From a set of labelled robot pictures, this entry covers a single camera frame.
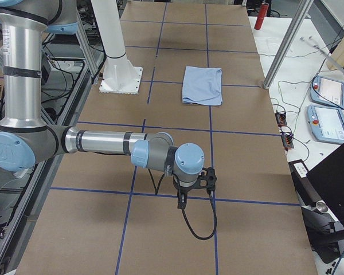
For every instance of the aluminium frame rack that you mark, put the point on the aluminium frame rack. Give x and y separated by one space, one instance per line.
70 65

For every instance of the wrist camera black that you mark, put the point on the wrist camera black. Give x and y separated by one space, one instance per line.
207 179

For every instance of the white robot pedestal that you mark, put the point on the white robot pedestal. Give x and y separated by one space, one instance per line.
119 75

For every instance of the aluminium frame post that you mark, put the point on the aluminium frame post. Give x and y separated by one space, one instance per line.
287 40

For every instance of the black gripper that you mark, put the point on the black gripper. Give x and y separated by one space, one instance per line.
182 189

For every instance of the teach pendant tablet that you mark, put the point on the teach pendant tablet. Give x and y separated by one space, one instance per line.
327 91
326 123

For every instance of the near teach pendant tablet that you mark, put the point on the near teach pendant tablet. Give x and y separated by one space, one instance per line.
326 123

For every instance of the orange terminal board near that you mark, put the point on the orange terminal board near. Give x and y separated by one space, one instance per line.
287 140

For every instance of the light blue t-shirt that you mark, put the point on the light blue t-shirt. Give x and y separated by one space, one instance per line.
202 86

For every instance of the orange terminal board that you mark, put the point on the orange terminal board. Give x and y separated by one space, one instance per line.
287 140
281 119

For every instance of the red cylinder bottle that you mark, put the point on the red cylinder bottle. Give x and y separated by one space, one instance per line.
261 15

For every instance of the far teach pendant tablet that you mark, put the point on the far teach pendant tablet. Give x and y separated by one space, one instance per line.
327 91

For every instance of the orange terminal board far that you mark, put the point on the orange terminal board far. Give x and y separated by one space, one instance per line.
281 119

